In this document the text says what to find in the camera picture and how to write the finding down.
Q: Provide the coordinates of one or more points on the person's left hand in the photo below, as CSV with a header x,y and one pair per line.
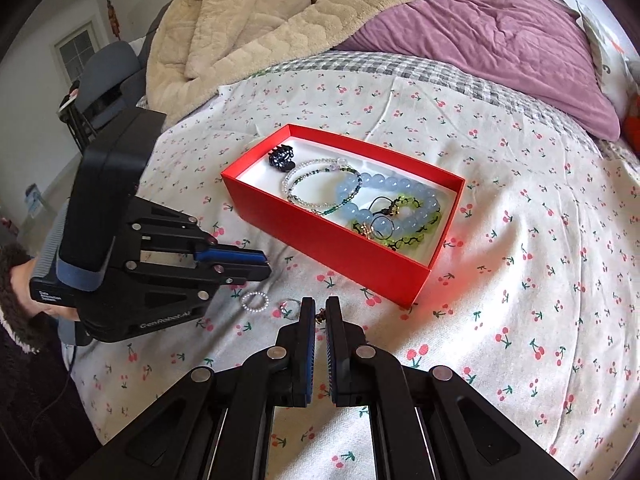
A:
x,y
25,290

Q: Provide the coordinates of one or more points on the beige fleece blanket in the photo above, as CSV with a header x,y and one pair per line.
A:
x,y
240,25

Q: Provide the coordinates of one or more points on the white printed pillow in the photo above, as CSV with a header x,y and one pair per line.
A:
x,y
610,60

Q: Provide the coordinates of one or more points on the grey checked blanket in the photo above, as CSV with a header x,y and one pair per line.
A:
x,y
400,67

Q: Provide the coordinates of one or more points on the red cardboard box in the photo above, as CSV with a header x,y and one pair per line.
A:
x,y
320,240

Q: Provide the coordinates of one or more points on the small gold earring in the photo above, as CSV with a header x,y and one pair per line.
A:
x,y
320,316

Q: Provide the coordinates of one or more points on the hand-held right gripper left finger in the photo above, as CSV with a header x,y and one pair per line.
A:
x,y
307,355

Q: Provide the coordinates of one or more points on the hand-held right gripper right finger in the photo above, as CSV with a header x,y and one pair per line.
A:
x,y
332,355

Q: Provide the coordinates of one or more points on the white panelled window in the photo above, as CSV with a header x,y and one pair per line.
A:
x,y
75,47

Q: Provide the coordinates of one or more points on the grey chair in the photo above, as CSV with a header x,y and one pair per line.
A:
x,y
110,70

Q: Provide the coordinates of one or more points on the red wall ornament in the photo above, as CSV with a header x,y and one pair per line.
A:
x,y
112,15

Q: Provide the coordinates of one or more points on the person's left forearm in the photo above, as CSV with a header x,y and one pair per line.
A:
x,y
20,385

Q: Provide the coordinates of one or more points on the purple quilt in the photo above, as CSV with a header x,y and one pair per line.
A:
x,y
500,35

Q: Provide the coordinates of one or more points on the orange plush cushion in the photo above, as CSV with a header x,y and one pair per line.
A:
x,y
634,132

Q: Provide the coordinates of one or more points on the dark hair claw clip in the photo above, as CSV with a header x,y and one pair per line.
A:
x,y
280,160

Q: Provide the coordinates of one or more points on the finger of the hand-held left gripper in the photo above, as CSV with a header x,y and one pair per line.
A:
x,y
230,256
245,271

